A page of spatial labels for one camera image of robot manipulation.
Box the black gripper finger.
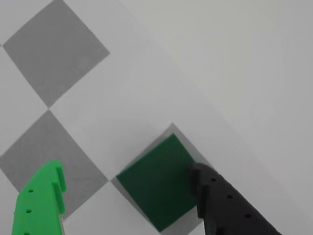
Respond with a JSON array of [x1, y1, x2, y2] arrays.
[[188, 162, 282, 235]]

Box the grey white checkerboard mat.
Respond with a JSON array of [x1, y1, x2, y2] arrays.
[[0, 0, 313, 235]]

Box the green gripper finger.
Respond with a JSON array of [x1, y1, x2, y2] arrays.
[[11, 160, 67, 235]]

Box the dark green cube dice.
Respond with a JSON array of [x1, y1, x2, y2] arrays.
[[115, 133, 201, 232]]

